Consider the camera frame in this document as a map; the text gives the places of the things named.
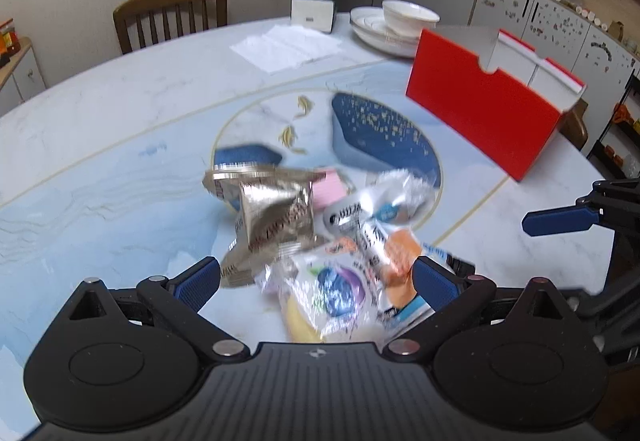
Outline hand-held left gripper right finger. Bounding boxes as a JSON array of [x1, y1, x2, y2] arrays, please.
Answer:
[[383, 255, 579, 363]]

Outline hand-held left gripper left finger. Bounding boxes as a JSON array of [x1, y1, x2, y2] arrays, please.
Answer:
[[66, 256, 252, 363]]

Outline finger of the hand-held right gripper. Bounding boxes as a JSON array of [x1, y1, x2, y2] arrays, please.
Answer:
[[521, 178, 640, 238], [565, 287, 640, 323]]

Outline clear bag of white pellets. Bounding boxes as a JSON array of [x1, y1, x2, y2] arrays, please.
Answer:
[[366, 168, 442, 223]]

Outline gold foil snack packet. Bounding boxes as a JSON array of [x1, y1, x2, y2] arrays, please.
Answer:
[[202, 164, 331, 289]]

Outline clear packet purple print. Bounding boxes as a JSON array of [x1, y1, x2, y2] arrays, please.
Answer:
[[255, 251, 388, 344]]

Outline red cardboard box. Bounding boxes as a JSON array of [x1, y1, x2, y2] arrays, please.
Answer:
[[406, 28, 588, 183]]

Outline marble patterned desktop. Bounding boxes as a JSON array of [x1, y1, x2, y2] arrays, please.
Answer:
[[0, 11, 623, 427]]

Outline wooden chair behind box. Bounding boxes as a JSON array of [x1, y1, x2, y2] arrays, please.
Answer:
[[559, 98, 591, 152]]

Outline pink ribbed soap dish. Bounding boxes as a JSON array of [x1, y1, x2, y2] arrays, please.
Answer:
[[311, 168, 353, 212]]

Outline white cabinet with stickers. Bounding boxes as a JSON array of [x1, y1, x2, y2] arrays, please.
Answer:
[[472, 0, 640, 134]]

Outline white gold-rimmed bowl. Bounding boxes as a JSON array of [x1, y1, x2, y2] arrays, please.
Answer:
[[382, 0, 441, 40]]

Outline white paper napkins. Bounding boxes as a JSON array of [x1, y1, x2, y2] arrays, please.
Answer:
[[229, 24, 344, 76]]

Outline stack of white plates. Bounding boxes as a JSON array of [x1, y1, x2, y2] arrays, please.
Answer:
[[349, 6, 427, 60]]

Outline brown wooden chair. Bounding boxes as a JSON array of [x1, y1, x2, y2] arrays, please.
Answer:
[[113, 0, 229, 55]]

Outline small wooden side cabinet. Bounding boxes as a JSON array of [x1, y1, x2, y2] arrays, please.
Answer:
[[0, 37, 49, 116]]

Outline white green tissue box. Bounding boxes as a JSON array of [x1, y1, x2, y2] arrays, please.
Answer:
[[290, 0, 335, 33]]

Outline red sauce bottles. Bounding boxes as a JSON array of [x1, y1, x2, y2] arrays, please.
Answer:
[[0, 18, 22, 56]]

